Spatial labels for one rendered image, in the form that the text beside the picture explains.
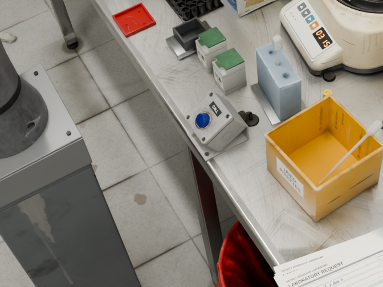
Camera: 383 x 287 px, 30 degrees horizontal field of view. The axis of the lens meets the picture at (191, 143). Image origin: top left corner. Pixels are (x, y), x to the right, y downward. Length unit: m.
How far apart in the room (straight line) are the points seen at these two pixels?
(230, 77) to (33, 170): 0.38
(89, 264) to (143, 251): 0.65
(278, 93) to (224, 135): 0.11
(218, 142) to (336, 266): 0.29
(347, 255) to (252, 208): 0.17
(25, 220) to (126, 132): 1.14
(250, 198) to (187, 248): 0.98
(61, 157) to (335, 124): 0.46
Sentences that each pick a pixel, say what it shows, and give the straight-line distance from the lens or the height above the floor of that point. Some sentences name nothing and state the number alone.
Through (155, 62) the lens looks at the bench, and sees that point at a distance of 1.39.
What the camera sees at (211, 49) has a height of 0.93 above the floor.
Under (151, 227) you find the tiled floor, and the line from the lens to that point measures 2.20.
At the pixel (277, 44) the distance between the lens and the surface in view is 1.18.
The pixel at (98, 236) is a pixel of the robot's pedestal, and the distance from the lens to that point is 1.46.
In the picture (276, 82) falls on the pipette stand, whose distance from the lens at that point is 1.19.
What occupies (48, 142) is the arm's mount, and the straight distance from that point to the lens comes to 1.22.
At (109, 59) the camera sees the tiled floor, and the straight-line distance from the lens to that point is 2.66.
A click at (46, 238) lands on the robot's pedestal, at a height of 0.72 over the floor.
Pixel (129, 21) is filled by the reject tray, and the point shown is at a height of 0.88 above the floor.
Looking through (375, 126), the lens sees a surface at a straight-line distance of 1.12.
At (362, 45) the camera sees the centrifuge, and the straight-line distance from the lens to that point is 1.28.
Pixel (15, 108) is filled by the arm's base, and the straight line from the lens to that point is 1.18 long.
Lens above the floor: 1.88
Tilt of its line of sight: 53 degrees down
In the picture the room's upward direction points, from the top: 11 degrees counter-clockwise
